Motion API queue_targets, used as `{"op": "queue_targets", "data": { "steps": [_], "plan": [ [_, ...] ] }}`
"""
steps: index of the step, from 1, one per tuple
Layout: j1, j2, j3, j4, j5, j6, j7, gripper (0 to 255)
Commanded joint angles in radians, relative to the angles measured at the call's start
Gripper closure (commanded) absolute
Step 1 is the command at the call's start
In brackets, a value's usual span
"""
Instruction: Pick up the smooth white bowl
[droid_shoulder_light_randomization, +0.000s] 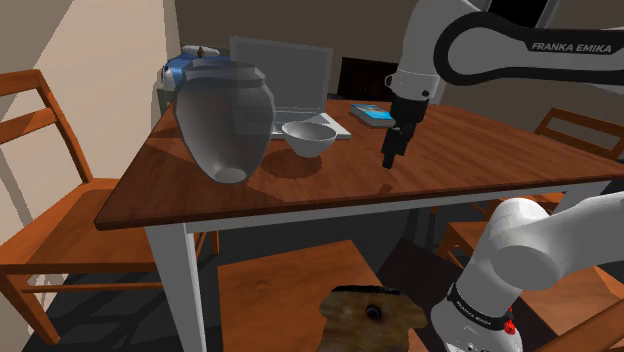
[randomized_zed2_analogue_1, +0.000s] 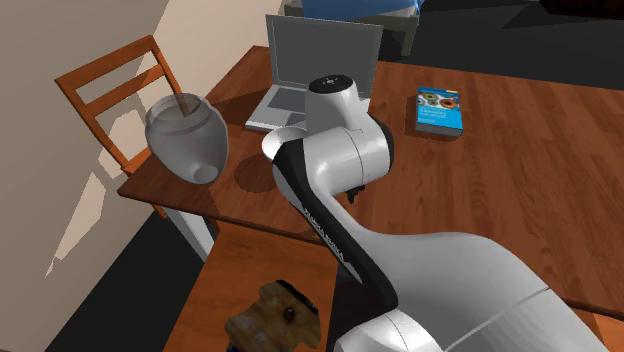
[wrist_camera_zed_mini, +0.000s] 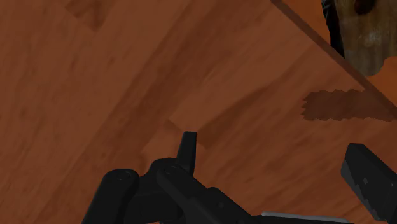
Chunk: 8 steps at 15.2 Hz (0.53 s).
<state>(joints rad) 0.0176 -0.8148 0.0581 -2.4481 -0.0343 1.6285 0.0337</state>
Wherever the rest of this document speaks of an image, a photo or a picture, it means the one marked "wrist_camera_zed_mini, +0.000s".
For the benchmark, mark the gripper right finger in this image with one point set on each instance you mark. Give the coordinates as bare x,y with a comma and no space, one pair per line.
369,173

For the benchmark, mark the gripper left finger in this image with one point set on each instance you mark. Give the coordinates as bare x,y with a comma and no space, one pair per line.
186,155

